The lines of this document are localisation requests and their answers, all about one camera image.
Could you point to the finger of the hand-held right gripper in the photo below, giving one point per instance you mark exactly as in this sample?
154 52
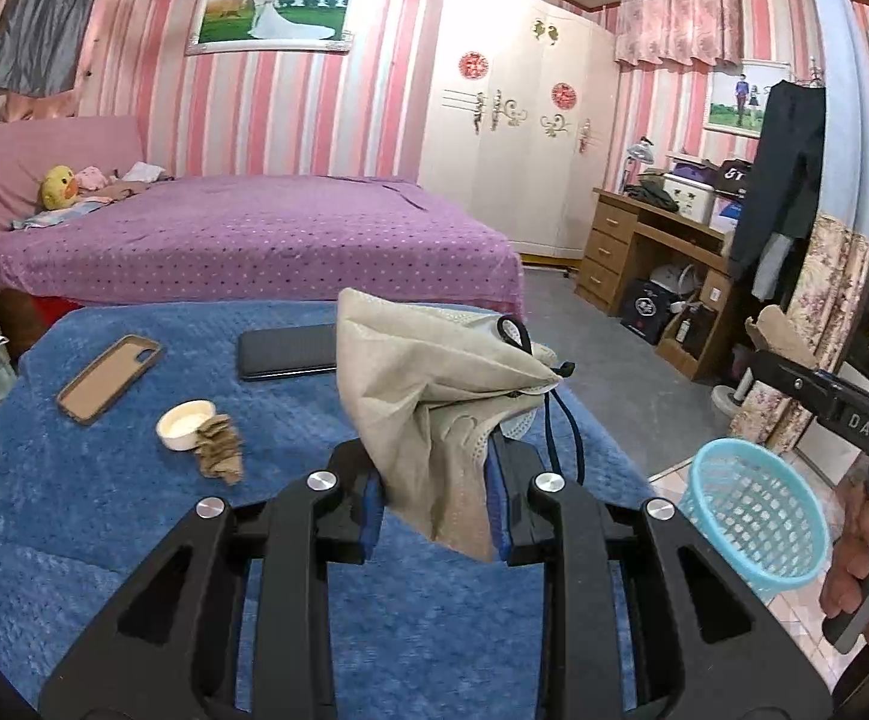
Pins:
787 379

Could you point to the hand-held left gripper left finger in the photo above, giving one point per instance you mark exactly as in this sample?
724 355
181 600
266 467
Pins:
371 521

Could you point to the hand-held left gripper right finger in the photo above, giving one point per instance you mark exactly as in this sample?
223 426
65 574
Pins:
517 532

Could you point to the brown cardboard piece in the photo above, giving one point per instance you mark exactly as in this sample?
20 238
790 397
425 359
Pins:
779 334

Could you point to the light blue plastic basket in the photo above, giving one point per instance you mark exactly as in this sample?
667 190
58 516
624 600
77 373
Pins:
757 517

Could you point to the person's right hand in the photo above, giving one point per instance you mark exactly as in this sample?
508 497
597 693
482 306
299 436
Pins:
851 585

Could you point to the white stand base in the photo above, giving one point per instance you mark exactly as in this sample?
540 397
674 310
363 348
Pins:
728 399

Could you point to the floral curtain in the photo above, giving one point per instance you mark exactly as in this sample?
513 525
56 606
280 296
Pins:
817 292

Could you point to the grey hanging garment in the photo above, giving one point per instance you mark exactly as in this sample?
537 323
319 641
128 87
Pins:
770 266

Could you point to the white fan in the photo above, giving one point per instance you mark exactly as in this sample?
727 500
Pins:
674 283

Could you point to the brown crumpled paper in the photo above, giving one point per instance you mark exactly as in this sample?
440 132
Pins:
221 454

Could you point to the black smartphone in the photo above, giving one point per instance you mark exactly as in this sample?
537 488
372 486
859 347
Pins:
288 352

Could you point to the white storage box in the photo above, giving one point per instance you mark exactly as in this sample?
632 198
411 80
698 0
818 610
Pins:
689 199

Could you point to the dark bag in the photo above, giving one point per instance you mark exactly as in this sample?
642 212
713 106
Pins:
734 176

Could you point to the small white round dish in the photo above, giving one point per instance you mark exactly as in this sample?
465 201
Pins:
185 424

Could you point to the dark hanging coat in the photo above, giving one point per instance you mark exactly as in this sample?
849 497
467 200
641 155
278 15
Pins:
776 165

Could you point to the wooden desk with drawers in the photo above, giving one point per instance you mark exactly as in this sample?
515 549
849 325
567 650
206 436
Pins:
614 240

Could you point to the dark clothing pile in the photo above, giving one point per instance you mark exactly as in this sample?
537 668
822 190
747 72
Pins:
652 196

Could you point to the blue fleece blanket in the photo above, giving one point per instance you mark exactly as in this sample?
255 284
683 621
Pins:
142 540

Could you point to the desk lamp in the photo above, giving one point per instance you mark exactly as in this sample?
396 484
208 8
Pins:
638 161

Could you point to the bed with purple bedspread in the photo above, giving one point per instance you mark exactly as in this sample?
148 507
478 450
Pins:
254 247

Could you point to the brown phone case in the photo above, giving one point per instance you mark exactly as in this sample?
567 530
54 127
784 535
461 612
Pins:
108 379

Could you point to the light blue curtain panel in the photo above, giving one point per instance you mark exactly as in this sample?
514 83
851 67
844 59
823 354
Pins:
839 52

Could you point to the pink curtain valance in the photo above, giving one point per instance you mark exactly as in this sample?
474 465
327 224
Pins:
674 22

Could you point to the white wardrobe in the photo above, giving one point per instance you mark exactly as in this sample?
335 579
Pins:
517 120

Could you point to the white folded cloth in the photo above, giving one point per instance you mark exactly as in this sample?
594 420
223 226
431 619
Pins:
143 171

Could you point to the pink plush toy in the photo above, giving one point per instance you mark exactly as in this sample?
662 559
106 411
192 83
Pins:
92 178

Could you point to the yellow duck plush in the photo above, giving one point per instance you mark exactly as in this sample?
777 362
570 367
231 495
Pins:
58 187

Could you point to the pink headboard cover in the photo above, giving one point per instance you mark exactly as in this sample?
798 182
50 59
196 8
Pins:
29 165

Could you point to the grey hanging cloth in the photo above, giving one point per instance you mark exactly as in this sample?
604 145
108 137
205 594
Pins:
44 15

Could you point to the small framed wall photo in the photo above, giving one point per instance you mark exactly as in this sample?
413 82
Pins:
738 101

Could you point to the large framed wall poster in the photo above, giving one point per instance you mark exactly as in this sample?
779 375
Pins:
269 15

